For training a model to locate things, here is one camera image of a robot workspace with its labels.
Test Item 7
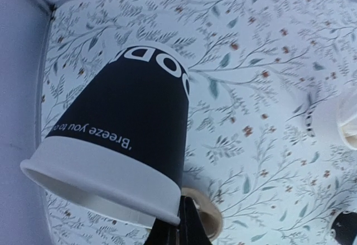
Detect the white paper straw cup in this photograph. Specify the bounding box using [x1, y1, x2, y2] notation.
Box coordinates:
[305, 91, 356, 150]

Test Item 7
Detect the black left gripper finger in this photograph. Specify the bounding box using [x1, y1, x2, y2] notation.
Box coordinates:
[146, 196, 211, 245]

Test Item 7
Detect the black plastic cup lid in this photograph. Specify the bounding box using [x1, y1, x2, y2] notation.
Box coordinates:
[330, 211, 357, 245]

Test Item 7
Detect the black and white coffee cup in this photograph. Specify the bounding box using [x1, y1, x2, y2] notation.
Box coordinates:
[20, 42, 190, 228]

